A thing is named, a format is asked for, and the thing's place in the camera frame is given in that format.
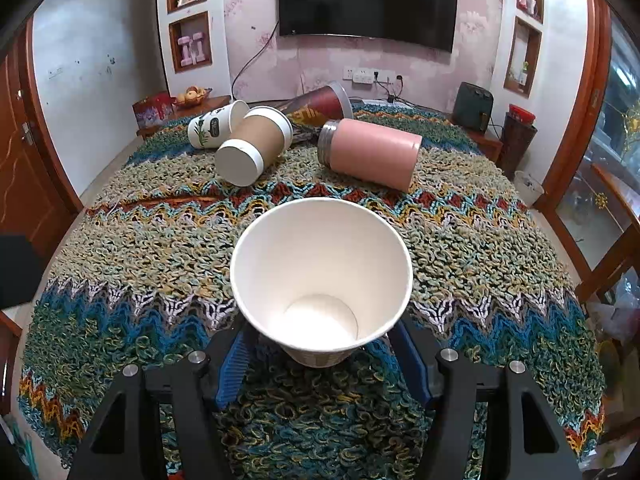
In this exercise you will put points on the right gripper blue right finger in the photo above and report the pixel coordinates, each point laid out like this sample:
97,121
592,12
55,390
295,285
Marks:
416,350

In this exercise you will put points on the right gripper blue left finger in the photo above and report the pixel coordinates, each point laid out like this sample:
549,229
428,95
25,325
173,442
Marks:
234,367

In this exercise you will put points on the grey gingham paper cup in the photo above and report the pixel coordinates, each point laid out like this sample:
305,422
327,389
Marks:
321,278

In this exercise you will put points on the brown sleeve paper cup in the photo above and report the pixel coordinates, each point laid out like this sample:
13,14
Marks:
261,137

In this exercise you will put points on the white leaf print paper cup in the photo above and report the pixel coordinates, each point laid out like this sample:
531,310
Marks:
210,130

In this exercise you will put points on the red printed plastic cup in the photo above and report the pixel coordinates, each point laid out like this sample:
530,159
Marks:
314,108

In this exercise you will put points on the white ceramic pot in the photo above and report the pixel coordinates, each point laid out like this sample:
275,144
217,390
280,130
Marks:
529,189

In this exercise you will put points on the pink steel tumbler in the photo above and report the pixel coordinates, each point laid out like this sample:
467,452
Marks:
369,152

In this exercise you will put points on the dark woven waste basket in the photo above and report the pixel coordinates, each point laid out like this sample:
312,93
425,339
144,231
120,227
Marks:
517,134

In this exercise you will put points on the wooden door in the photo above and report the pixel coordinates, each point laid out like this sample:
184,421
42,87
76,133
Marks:
37,199

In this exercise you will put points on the white set-top box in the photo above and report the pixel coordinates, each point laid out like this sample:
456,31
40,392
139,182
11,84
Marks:
357,101

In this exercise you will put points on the dark green speaker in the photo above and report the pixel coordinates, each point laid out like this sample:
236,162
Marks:
472,107

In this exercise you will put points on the red gift box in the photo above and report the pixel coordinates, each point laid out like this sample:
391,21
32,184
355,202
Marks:
153,110

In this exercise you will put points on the fruit basket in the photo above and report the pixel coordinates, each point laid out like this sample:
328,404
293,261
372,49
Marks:
192,97

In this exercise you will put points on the white power strip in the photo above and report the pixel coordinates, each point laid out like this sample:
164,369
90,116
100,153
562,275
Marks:
366,75

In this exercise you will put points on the pink dumbbells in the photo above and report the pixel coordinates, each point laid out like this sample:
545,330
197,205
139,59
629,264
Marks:
192,51

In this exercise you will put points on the black wall television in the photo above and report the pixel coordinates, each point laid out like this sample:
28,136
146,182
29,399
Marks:
430,23

